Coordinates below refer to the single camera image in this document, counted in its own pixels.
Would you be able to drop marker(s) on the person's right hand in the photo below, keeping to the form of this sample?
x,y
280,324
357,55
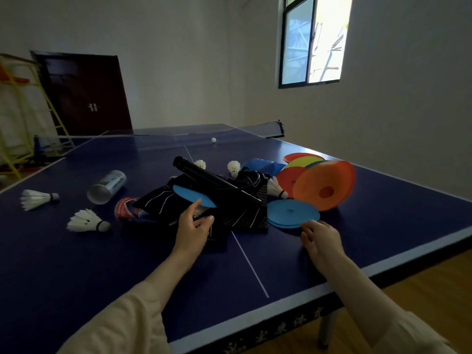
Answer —
x,y
326,245

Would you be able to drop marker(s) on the person's left hand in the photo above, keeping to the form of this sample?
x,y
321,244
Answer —
x,y
190,235

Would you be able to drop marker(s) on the person's left thumb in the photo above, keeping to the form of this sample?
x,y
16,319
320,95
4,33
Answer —
x,y
205,222

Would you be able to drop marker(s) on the person's right fingers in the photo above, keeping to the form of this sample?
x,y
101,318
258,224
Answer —
x,y
313,232

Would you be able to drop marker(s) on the person's left forearm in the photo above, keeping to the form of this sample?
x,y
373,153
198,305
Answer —
x,y
143,302

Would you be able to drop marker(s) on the person's right forearm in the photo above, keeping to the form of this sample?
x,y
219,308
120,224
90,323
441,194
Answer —
x,y
372,302

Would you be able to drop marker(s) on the blue flat marker disc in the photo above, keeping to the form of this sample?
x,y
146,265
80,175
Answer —
x,y
285,225
191,195
291,211

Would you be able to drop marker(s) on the black white-striped fabric bag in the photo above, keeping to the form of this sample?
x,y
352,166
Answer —
x,y
243,211

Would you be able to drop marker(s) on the black plastic tube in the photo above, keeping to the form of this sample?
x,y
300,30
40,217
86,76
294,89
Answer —
x,y
206,176

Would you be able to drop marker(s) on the orange cone marker disc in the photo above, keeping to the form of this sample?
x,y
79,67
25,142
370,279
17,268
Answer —
x,y
324,184

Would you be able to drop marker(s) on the white feather shuttlecock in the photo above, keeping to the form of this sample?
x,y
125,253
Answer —
x,y
35,199
200,164
275,188
85,221
233,167

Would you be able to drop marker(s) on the red cone marker disc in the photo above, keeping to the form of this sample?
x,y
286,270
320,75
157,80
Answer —
x,y
287,179
300,156

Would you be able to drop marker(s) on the yellow cone marker disc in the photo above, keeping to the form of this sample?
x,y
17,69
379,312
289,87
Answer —
x,y
304,162

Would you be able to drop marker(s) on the blue cone marker disc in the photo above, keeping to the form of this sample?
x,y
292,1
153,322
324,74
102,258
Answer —
x,y
258,164
274,168

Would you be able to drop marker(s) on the table tennis net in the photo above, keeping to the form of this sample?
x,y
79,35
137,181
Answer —
x,y
206,128

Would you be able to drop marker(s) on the grey table leg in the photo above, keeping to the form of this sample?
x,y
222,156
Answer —
x,y
326,328

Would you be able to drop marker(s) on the white shuttlecock tube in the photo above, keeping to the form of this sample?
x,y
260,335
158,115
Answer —
x,y
106,186

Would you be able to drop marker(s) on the dark brown double door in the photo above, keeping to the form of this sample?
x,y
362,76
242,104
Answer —
x,y
86,95

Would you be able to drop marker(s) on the black framed window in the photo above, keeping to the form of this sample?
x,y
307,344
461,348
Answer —
x,y
313,40

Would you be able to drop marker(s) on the yellow metal climbing frame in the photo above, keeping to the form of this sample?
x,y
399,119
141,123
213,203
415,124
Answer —
x,y
22,106

